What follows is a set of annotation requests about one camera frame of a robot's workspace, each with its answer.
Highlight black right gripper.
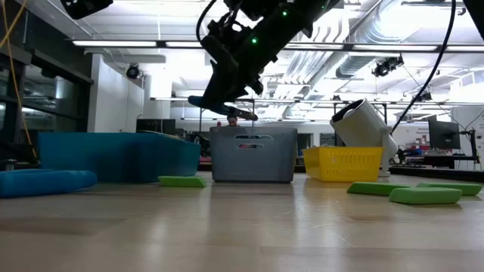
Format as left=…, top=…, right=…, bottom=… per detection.
left=202, top=33, right=266, bottom=106

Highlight blue handled cutting pliers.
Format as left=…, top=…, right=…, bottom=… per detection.
left=188, top=95, right=259, bottom=122

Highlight green eraser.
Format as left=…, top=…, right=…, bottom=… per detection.
left=346, top=181, right=411, bottom=196
left=415, top=182, right=484, bottom=196
left=388, top=187, right=463, bottom=206
left=157, top=175, right=208, bottom=189

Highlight blue handled combination pliers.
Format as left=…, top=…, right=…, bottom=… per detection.
left=0, top=168, right=98, bottom=199

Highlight grey translucent plastic bin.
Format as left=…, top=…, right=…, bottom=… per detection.
left=209, top=126, right=299, bottom=184

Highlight black background screen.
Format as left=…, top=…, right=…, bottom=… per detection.
left=135, top=118, right=177, bottom=135

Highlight long ceiling light bar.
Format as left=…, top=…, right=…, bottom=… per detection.
left=71, top=39, right=484, bottom=53

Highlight teal plastic bin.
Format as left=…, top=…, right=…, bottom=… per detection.
left=37, top=131, right=201, bottom=184

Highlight yellow plastic basket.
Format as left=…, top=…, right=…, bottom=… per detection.
left=302, top=146, right=385, bottom=183

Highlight white cylindrical projector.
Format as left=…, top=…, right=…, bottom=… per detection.
left=329, top=97, right=399, bottom=178

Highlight black ceiling spotlight cluster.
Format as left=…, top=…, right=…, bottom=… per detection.
left=371, top=55, right=405, bottom=79

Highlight black computer monitor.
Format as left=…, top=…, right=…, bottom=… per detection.
left=428, top=119, right=461, bottom=150

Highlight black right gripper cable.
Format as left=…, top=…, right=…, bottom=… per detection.
left=195, top=0, right=219, bottom=43

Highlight yellow hanging cable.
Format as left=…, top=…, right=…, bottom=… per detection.
left=0, top=0, right=39, bottom=159

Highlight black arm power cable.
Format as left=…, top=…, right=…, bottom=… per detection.
left=391, top=0, right=458, bottom=133

